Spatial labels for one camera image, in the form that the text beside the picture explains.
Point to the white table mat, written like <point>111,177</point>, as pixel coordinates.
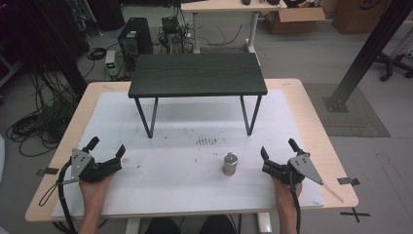
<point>181,191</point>

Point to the white-legged wooden desk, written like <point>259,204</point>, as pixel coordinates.
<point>227,5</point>

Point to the open cardboard box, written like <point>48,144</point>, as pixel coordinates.
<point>293,21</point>

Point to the person's right hand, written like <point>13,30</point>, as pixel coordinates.
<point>286,195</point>

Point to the black tape cross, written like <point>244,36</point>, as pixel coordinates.
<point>355,214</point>

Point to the metal cylinder weight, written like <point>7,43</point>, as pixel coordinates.
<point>230,164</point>

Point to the black metal post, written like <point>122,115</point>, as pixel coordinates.
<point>367,55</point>

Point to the person's right leg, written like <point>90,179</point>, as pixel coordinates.
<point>217,225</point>

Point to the person's left hand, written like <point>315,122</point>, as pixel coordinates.
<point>94,191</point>

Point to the thin wooden stick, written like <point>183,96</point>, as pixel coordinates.
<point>332,192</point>

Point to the black electronic device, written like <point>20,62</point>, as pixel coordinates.
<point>172,34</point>

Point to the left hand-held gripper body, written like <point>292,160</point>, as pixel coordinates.
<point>97,169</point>

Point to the black computer tower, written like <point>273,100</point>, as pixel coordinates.
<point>135,35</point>

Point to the grey power supply box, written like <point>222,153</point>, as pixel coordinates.
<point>111,61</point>

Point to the light wooden table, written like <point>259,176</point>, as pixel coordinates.
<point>311,110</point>

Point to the black tape strip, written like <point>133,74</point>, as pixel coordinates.
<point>348,181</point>
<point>48,171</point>

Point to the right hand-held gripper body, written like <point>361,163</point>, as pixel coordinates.
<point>282,171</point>

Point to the closed cardboard box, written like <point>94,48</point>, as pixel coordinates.
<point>357,16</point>

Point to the black wooden shelf riser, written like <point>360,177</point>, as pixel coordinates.
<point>198,73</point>

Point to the grey floor mat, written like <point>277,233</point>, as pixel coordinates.
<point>357,120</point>

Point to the black office chair base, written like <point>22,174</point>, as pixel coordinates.
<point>391,65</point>

